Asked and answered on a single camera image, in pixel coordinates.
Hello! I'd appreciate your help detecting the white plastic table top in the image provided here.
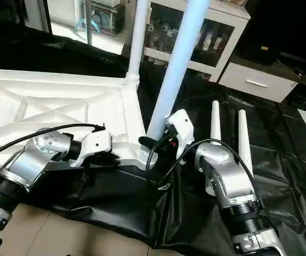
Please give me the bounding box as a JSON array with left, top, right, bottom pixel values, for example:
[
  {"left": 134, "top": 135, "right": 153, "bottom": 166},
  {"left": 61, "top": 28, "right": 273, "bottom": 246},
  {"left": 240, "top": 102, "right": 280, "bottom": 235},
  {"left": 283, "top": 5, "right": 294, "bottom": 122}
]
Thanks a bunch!
[{"left": 0, "top": 67, "right": 157, "bottom": 174}]

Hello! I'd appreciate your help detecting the white plastic table leg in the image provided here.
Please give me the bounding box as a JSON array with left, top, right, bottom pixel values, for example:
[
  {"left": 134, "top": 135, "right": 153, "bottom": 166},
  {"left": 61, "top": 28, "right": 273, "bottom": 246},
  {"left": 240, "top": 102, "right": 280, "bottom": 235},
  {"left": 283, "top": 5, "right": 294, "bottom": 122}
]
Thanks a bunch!
[
  {"left": 138, "top": 0, "right": 211, "bottom": 164},
  {"left": 210, "top": 100, "right": 222, "bottom": 146},
  {"left": 238, "top": 109, "right": 254, "bottom": 178},
  {"left": 125, "top": 0, "right": 150, "bottom": 87}
]

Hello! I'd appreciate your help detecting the black work surface mat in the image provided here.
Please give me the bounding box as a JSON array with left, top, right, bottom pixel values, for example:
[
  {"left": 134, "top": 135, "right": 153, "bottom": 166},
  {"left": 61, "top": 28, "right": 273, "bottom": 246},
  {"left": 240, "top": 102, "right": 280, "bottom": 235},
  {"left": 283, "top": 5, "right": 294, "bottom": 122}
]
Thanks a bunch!
[{"left": 0, "top": 21, "right": 306, "bottom": 256}]

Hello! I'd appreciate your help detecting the white drawer unit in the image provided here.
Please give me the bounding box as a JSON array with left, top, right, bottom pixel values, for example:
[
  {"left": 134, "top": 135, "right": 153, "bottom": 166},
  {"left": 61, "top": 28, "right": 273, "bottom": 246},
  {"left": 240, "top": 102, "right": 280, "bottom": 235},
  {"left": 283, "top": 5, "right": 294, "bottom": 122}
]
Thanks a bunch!
[{"left": 218, "top": 62, "right": 299, "bottom": 103}]

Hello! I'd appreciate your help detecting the white glass door cabinet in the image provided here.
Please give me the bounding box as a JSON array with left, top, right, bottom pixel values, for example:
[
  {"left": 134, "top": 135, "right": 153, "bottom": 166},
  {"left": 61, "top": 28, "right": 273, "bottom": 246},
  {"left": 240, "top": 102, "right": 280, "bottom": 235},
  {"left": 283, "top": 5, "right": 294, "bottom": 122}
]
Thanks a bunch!
[{"left": 142, "top": 0, "right": 251, "bottom": 83}]

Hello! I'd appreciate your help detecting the colourful background box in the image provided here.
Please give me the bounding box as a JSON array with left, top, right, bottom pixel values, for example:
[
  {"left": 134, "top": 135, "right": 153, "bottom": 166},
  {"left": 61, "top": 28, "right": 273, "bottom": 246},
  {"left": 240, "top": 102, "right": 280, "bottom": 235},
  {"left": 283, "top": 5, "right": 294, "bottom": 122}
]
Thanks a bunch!
[{"left": 76, "top": 0, "right": 126, "bottom": 37}]

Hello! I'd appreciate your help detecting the black equipment box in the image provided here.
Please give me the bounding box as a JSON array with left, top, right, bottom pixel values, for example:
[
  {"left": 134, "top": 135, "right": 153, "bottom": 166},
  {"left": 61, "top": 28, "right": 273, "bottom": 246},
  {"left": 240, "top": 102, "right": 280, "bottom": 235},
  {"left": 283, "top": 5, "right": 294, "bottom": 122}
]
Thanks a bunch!
[{"left": 241, "top": 29, "right": 283, "bottom": 67}]

